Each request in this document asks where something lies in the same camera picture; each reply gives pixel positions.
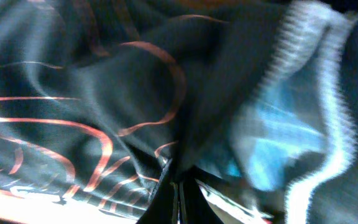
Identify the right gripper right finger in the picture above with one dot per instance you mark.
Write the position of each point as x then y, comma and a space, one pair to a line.
194, 208

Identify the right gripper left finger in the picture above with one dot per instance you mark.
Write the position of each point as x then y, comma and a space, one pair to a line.
163, 207

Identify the black printed cycling jersey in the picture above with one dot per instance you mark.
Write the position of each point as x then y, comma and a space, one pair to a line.
255, 100

